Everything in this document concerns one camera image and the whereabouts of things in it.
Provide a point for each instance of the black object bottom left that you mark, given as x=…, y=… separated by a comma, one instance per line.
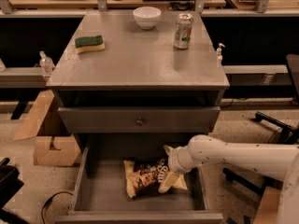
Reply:
x=9, y=186

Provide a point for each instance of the green and yellow sponge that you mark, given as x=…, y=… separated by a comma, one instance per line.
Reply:
x=89, y=44

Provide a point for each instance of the wooden back workbench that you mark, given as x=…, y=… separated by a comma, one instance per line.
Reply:
x=212, y=7

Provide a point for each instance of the brown chip bag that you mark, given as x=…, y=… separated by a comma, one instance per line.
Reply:
x=142, y=177

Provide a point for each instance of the closed grey upper drawer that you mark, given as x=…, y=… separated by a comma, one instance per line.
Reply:
x=115, y=119

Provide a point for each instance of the grey wooden drawer cabinet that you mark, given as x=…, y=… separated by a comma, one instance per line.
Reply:
x=138, y=67

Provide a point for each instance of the clear sanitizer bottle left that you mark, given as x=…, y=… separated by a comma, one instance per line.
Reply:
x=46, y=63

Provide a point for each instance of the round metal drawer knob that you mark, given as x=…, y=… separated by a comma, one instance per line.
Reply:
x=139, y=122

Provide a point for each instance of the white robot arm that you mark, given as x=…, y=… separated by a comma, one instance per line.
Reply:
x=280, y=162

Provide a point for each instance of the black chair base right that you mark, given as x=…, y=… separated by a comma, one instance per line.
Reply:
x=288, y=136

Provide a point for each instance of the cardboard box bottom right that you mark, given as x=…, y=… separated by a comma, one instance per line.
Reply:
x=268, y=209

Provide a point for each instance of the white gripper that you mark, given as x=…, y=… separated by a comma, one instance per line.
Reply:
x=174, y=161

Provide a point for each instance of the cardboard box on floor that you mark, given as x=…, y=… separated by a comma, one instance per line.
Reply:
x=55, y=150

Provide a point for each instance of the open grey bottom drawer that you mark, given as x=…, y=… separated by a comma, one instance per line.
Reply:
x=100, y=195

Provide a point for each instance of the white pump bottle right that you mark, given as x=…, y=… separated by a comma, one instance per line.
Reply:
x=219, y=53

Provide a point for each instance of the silver soda can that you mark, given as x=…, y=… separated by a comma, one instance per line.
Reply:
x=183, y=30

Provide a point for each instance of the white ceramic bowl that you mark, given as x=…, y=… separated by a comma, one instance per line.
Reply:
x=147, y=17

